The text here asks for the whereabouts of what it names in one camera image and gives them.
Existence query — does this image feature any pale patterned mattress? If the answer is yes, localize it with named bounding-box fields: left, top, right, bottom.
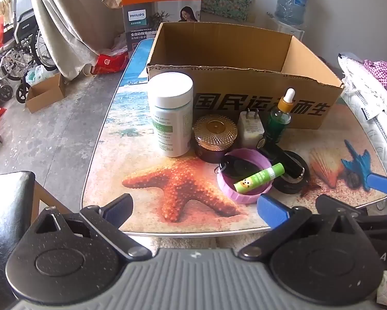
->
left=339, top=97, right=387, bottom=181

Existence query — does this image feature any green dropper bottle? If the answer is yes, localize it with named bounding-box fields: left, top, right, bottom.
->
left=264, top=88, right=292, bottom=146

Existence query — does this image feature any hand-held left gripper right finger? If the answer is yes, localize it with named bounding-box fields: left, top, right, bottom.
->
left=238, top=194, right=359, bottom=263

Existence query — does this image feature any black car key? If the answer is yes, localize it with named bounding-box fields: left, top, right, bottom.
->
left=218, top=156, right=265, bottom=179

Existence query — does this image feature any yellow towel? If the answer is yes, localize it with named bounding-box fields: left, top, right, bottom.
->
left=0, top=0, right=13, bottom=24

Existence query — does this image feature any white plastic bag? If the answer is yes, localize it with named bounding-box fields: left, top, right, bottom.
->
left=26, top=65, right=55, bottom=86

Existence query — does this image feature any white water dispenser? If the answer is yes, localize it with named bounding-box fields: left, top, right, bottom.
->
left=266, top=13, right=307, bottom=44

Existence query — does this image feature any blue water jug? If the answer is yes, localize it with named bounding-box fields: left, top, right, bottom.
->
left=274, top=0, right=311, bottom=26

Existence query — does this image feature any white pill bottle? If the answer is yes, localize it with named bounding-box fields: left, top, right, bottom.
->
left=147, top=72, right=194, bottom=158

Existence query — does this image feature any red bag with white print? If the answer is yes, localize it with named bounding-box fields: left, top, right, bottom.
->
left=93, top=53, right=129, bottom=75

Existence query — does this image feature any brown jar with gold lid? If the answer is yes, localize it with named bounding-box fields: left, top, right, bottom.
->
left=193, top=114, right=238, bottom=164

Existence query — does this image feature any pink checked cloth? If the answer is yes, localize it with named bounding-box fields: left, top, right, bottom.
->
left=363, top=60, right=387, bottom=104

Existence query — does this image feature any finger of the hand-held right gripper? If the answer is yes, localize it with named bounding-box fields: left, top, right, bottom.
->
left=366, top=174, right=387, bottom=192
left=315, top=195, right=387, bottom=233

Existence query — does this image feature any beige curtain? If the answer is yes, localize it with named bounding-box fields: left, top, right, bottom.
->
left=29, top=0, right=123, bottom=81

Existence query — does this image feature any black tape roll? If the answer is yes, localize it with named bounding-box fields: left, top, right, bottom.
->
left=273, top=150, right=311, bottom=194

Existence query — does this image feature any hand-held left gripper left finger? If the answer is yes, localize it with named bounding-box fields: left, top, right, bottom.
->
left=34, top=193, right=153, bottom=263

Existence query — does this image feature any white patterned pillow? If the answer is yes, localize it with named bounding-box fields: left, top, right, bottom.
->
left=337, top=52, right=387, bottom=121

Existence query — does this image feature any green lip balm stick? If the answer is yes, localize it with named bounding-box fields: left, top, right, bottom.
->
left=234, top=163, right=285, bottom=194

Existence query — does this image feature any white charger plug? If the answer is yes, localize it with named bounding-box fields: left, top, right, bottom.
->
left=239, top=110, right=266, bottom=149

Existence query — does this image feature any black cylindrical tube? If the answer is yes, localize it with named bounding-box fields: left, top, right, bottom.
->
left=257, top=139, right=305, bottom=180

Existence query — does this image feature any wheelchair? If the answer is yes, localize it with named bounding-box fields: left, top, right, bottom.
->
left=0, top=0, right=57, bottom=104

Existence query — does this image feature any black padded chair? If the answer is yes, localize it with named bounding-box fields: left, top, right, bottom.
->
left=0, top=171, right=84, bottom=298

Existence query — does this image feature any small open cardboard box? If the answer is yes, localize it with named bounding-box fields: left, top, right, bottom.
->
left=25, top=73, right=68, bottom=113

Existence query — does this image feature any large cardboard box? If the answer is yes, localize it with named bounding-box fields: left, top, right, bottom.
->
left=146, top=22, right=345, bottom=130

